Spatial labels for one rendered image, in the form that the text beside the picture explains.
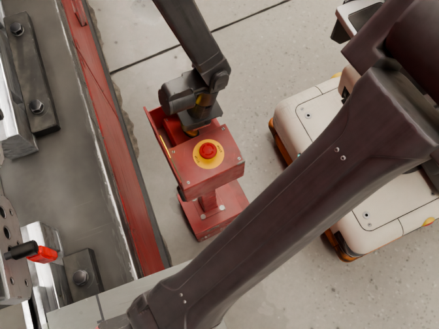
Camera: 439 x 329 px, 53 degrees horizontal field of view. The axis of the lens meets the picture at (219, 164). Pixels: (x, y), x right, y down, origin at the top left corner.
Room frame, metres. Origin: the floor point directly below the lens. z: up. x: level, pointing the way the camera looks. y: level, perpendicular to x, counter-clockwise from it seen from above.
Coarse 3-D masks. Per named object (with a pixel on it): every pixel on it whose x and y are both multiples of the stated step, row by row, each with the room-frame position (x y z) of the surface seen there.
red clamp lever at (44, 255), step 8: (32, 240) 0.10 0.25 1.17; (16, 248) 0.09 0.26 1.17; (24, 248) 0.09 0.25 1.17; (32, 248) 0.09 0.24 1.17; (40, 248) 0.09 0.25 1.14; (48, 248) 0.10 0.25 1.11; (8, 256) 0.08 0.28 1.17; (16, 256) 0.08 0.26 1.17; (24, 256) 0.08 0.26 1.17; (32, 256) 0.08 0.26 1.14; (40, 256) 0.08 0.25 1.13; (48, 256) 0.08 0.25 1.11; (56, 256) 0.09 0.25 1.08
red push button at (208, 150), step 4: (204, 144) 0.35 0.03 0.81; (208, 144) 0.35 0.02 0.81; (212, 144) 0.35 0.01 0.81; (200, 148) 0.34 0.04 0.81; (204, 148) 0.34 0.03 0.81; (208, 148) 0.34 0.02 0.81; (212, 148) 0.34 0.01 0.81; (216, 148) 0.34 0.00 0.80; (200, 152) 0.33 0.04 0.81; (204, 152) 0.33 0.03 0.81; (208, 152) 0.33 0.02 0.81; (212, 152) 0.33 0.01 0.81; (216, 152) 0.33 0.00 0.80; (204, 156) 0.32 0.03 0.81; (208, 156) 0.32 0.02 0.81; (212, 156) 0.32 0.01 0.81
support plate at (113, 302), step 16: (160, 272) 0.06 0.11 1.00; (176, 272) 0.06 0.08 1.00; (128, 288) 0.04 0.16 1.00; (144, 288) 0.04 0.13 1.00; (80, 304) 0.02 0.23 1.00; (96, 304) 0.02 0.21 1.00; (112, 304) 0.02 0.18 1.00; (128, 304) 0.02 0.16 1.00; (48, 320) 0.00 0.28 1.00; (64, 320) 0.00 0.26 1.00; (80, 320) 0.00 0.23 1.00; (96, 320) 0.00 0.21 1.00; (224, 320) -0.02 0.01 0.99
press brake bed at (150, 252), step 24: (72, 24) 0.75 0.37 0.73; (96, 48) 1.13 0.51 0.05; (96, 72) 0.71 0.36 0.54; (96, 96) 0.55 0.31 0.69; (96, 120) 0.43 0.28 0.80; (120, 120) 0.77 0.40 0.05; (120, 144) 0.49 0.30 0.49; (120, 168) 0.36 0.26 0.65; (120, 192) 0.27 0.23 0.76; (144, 192) 0.46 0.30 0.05; (144, 216) 0.28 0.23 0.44; (144, 240) 0.18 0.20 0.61; (144, 264) 0.10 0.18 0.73; (168, 264) 0.17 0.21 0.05
